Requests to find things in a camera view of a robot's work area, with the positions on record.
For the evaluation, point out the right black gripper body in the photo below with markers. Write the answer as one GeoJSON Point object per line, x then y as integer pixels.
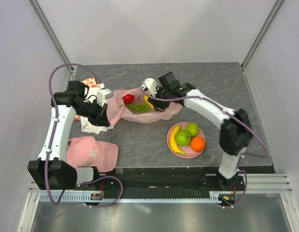
{"type": "Point", "coordinates": [160, 104]}

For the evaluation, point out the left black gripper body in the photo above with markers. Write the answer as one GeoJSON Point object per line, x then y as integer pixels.
{"type": "Point", "coordinates": [95, 111]}

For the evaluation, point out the yellow fake mango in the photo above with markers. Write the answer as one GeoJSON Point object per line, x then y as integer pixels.
{"type": "Point", "coordinates": [146, 98]}

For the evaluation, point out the pink plastic bag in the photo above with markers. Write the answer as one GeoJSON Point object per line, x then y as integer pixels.
{"type": "Point", "coordinates": [117, 110]}

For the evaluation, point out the yellow fake banana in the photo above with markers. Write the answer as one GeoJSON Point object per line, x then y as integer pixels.
{"type": "Point", "coordinates": [171, 140]}

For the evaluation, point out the red fake fruit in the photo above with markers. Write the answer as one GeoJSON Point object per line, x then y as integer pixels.
{"type": "Point", "coordinates": [128, 98]}

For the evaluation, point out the green fake apple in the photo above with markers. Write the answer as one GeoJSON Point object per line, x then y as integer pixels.
{"type": "Point", "coordinates": [182, 138]}

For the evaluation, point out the green fake pear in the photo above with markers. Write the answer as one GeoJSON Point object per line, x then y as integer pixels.
{"type": "Point", "coordinates": [192, 128]}

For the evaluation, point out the fake orange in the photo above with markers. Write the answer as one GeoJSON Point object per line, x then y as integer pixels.
{"type": "Point", "coordinates": [197, 144]}

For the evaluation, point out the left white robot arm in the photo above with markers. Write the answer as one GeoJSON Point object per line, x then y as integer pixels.
{"type": "Point", "coordinates": [51, 169]}

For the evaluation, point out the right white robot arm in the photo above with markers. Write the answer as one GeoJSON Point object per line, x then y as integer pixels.
{"type": "Point", "coordinates": [234, 125]}

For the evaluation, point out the green fake grapes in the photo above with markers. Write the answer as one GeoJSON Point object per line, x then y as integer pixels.
{"type": "Point", "coordinates": [139, 107]}

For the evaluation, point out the white cloth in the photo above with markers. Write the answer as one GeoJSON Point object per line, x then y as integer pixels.
{"type": "Point", "coordinates": [86, 126]}

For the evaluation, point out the floral orange cloth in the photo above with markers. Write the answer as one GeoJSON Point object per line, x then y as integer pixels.
{"type": "Point", "coordinates": [91, 83]}

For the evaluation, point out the pink baseball cap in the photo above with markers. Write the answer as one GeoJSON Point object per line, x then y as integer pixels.
{"type": "Point", "coordinates": [86, 151]}

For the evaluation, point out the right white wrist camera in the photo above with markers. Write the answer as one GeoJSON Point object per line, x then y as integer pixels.
{"type": "Point", "coordinates": [150, 84]}

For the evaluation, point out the left aluminium frame post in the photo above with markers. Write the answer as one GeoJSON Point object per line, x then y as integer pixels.
{"type": "Point", "coordinates": [48, 28]}

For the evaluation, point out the aluminium frame post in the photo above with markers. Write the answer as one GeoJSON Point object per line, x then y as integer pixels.
{"type": "Point", "coordinates": [262, 32]}
{"type": "Point", "coordinates": [48, 28]}

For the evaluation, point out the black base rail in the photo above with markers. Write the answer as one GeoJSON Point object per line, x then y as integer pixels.
{"type": "Point", "coordinates": [164, 181]}

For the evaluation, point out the grey cable duct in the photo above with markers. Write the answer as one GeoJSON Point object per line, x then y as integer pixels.
{"type": "Point", "coordinates": [82, 197]}

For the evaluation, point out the right aluminium frame post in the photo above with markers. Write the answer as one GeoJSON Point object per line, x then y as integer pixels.
{"type": "Point", "coordinates": [262, 32]}

